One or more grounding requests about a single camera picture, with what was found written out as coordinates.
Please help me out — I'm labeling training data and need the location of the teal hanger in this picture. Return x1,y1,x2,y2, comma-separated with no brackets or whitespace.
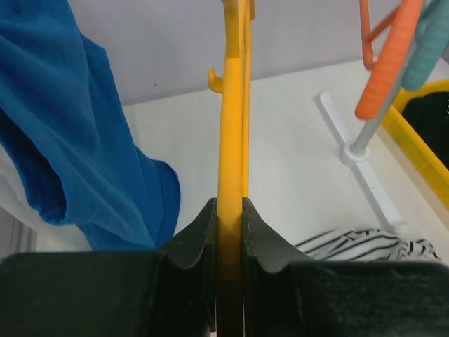
401,0,448,91

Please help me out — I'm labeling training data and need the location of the orange hanger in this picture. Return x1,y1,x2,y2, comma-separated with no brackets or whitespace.
355,0,424,121

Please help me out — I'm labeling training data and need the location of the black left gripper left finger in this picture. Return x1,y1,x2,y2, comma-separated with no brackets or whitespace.
1,199,217,336

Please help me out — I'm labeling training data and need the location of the plain black garment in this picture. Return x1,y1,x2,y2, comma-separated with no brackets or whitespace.
402,91,448,168

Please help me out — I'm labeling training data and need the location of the yellow hanger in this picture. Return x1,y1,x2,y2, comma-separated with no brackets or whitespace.
208,1,255,280

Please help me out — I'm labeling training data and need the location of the yellow plastic bin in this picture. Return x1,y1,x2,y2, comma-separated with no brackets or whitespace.
382,79,448,207

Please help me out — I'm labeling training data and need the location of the white black-striped tank top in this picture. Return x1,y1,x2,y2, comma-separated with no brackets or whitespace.
295,229,440,261

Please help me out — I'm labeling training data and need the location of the white clothes rack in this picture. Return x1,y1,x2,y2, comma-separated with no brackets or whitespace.
316,42,415,234

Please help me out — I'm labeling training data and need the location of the blue tank top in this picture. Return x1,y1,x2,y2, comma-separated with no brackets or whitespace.
1,1,180,251

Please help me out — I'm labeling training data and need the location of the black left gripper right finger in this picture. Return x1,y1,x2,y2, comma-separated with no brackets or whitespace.
241,199,448,336

